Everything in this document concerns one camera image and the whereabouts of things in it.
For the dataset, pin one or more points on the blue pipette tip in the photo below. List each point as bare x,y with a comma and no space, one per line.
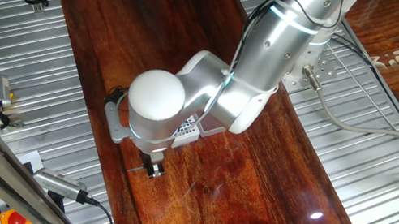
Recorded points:
183,126

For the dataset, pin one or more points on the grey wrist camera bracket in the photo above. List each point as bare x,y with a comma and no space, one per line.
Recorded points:
114,126

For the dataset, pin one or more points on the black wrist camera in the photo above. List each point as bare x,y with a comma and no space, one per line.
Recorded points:
115,94

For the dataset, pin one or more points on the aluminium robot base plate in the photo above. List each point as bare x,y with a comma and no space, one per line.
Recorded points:
326,68

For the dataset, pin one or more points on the red emergency stop button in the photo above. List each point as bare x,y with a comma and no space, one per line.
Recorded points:
16,219

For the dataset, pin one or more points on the silver ribbed camera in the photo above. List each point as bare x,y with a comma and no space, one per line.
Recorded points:
59,184

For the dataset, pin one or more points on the grey pipette tip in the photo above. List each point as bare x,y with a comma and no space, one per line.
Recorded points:
135,169

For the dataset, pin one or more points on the white pipette tip rack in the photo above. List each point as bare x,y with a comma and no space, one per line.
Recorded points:
191,137

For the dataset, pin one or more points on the clear plastic box lid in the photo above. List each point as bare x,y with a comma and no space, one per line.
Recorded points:
214,131

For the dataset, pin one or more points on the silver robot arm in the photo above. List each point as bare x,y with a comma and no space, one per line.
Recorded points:
274,38

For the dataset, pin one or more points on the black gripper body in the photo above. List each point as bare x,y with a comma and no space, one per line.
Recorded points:
152,158

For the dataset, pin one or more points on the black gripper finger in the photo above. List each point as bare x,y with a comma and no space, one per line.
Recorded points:
159,169
149,170

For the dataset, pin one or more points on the glossy brown wooden board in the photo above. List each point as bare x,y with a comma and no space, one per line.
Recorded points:
230,195

